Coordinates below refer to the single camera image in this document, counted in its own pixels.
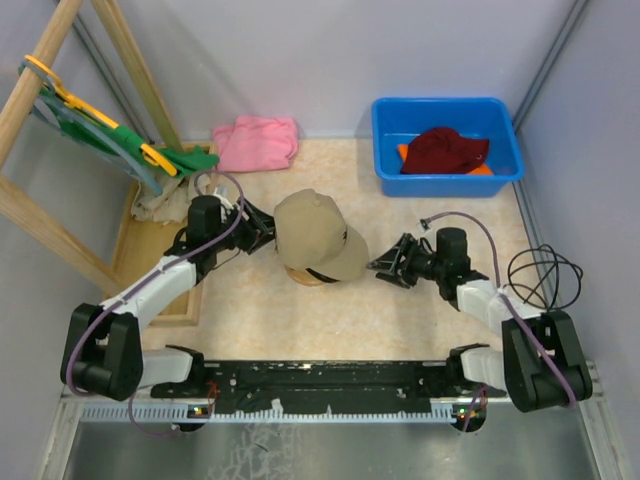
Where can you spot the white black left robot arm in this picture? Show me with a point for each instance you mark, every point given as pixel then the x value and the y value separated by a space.
pixel 103 353

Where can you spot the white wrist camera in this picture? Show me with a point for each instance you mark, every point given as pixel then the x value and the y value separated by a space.
pixel 220 192
pixel 426 224

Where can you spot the wooden hat stand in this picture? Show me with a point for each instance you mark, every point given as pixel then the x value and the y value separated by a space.
pixel 305 278

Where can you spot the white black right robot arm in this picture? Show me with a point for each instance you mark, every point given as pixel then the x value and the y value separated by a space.
pixel 515 330

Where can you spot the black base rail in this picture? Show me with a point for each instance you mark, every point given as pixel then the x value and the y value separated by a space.
pixel 332 391

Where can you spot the beige crumpled cloth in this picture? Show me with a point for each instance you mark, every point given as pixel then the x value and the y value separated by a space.
pixel 171 206

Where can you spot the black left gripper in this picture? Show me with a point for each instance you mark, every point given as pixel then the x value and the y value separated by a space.
pixel 257 227

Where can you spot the orange cap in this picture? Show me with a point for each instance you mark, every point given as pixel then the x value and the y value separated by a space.
pixel 402 150

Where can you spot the dark red cap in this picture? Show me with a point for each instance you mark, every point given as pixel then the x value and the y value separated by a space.
pixel 443 151

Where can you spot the blue-grey hanger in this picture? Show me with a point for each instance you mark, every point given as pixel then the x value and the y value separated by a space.
pixel 148 179

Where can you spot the aluminium frame rail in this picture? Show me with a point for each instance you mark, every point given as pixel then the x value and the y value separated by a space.
pixel 146 411

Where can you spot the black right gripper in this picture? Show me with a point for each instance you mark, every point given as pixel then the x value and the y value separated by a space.
pixel 391 268

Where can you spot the beige cap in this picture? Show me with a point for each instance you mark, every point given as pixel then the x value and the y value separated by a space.
pixel 311 232

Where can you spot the green cloth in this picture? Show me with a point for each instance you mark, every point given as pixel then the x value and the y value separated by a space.
pixel 187 163

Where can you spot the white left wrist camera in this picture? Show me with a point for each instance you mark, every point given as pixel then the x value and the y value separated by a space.
pixel 220 192

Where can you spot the blue plastic bin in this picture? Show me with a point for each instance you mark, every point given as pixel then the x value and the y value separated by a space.
pixel 398 120

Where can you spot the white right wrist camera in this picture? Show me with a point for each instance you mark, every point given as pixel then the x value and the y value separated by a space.
pixel 426 224

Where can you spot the pink cloth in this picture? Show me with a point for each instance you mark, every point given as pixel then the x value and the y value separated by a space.
pixel 256 144

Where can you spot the yellow hanger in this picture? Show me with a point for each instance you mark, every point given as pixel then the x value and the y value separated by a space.
pixel 99 130

